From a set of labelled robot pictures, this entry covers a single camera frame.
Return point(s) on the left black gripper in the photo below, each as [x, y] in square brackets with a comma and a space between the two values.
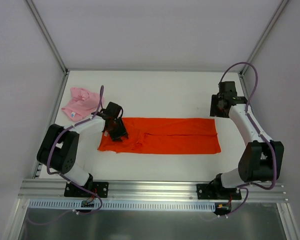
[119, 132]

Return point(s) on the aluminium mounting rail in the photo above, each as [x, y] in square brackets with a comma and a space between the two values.
[175, 191]

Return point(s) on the pink t shirt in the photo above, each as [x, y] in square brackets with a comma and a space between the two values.
[82, 103]

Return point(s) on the white slotted cable duct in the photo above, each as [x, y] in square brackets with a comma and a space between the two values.
[128, 205]

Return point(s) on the right aluminium frame post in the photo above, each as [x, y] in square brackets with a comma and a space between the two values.
[281, 7]

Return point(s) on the left aluminium frame post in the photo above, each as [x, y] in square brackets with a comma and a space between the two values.
[46, 35]

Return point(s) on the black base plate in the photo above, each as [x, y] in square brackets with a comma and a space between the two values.
[207, 191]
[98, 187]

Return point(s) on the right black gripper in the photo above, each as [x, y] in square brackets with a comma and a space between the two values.
[215, 110]

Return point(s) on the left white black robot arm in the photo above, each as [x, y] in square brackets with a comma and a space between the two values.
[58, 150]

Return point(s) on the orange t shirt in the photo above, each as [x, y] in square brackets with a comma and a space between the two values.
[165, 136]

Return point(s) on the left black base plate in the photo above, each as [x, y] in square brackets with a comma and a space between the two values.
[98, 187]

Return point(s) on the aluminium frame post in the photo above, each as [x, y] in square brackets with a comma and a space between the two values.
[281, 7]
[46, 35]

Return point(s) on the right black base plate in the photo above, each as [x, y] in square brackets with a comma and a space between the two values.
[207, 191]

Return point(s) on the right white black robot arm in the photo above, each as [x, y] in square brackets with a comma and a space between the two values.
[261, 161]

